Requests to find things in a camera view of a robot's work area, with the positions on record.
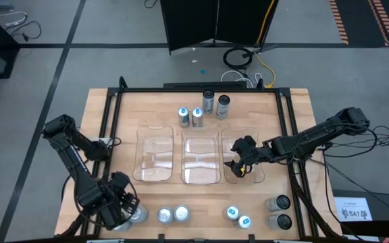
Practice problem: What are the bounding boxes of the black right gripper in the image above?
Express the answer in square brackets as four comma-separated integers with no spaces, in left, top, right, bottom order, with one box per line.
[223,135,267,179]

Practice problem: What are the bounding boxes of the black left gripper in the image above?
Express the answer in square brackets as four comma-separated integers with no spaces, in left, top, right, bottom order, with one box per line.
[106,171,140,222]

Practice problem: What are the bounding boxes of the clear plastic bin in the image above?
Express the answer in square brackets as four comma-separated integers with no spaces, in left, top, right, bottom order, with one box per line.
[180,128,222,186]
[132,124,175,183]
[221,127,266,185]

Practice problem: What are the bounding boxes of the blue white sparkling water can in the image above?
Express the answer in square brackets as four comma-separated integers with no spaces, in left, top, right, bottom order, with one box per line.
[173,205,191,223]
[112,219,134,233]
[129,204,150,223]
[156,207,175,225]

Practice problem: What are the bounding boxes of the slim blue silver energy can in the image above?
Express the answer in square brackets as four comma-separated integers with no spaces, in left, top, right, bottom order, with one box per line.
[226,205,241,221]
[236,214,253,230]
[191,107,205,129]
[177,107,190,128]

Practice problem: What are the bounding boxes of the tall white can black lid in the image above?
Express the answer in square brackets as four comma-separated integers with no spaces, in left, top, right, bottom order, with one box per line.
[215,94,232,119]
[202,89,215,115]
[264,194,292,213]
[265,213,293,232]

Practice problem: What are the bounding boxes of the black flat bar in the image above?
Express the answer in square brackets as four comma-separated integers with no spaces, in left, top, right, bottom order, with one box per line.
[163,82,248,89]

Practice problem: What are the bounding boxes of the white SA7 paper sign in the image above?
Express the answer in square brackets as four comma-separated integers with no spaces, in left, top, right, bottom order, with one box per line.
[334,197,373,222]

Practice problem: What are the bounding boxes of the black box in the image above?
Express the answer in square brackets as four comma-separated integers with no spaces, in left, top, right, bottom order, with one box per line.
[331,188,389,237]

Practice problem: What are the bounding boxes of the black mat orange stripes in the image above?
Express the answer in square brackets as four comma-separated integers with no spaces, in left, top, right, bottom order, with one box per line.
[328,0,389,48]

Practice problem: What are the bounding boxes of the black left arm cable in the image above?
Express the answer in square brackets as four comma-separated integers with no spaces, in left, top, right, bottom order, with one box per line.
[60,172,78,204]

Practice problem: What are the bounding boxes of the black aluminium table frame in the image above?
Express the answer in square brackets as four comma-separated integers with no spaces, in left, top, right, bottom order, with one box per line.
[56,86,354,243]

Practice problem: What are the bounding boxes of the black coiled cable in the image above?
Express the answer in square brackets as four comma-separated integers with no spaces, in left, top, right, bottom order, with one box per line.
[222,47,253,71]

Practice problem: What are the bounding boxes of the yellow cable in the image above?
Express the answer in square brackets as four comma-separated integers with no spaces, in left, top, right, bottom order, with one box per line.
[254,0,277,89]

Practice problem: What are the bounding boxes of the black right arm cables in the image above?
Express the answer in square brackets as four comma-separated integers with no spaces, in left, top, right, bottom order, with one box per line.
[311,125,389,234]

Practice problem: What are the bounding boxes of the black floor cable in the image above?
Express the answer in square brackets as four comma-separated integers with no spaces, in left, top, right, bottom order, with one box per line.
[5,20,43,43]

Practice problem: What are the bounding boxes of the white floor cable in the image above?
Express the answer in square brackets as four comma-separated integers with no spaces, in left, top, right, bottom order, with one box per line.
[0,11,28,28]

